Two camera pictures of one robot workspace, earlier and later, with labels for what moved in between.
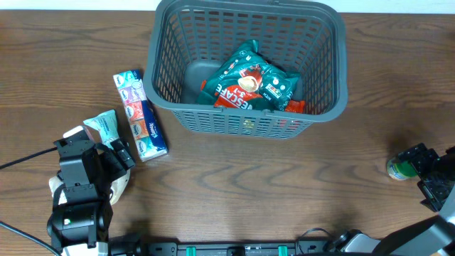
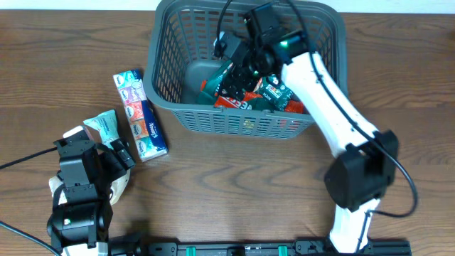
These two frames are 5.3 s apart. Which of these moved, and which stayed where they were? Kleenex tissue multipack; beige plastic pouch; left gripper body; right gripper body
Moved: right gripper body
Stayed: beige plastic pouch; left gripper body; Kleenex tissue multipack
